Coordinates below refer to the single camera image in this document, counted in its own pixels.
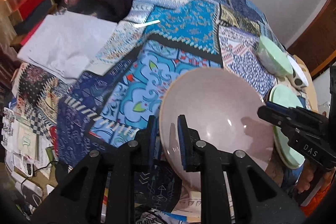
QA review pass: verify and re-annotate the white folded cloth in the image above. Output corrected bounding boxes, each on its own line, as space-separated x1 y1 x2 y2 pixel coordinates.
18 11 117 84

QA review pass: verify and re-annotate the blue patchwork tablecloth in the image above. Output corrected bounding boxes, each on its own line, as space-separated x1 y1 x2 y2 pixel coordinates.
17 0 281 166

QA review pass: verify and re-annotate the right hand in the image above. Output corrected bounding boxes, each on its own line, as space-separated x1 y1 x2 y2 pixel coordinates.
295 161 334 195

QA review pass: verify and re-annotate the mint green plate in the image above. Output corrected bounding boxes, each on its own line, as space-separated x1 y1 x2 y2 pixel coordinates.
269 84 305 169

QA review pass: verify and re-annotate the red box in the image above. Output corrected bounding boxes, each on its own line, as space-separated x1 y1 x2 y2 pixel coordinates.
12 0 44 22

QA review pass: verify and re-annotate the mint green bowl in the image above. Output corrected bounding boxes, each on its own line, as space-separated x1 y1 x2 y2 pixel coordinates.
256 36 293 77

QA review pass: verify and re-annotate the white black-dotted bowl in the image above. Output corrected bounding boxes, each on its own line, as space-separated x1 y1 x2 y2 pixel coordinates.
286 55 309 90

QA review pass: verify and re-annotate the pink bowl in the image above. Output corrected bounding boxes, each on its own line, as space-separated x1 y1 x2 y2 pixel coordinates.
159 68 273 191

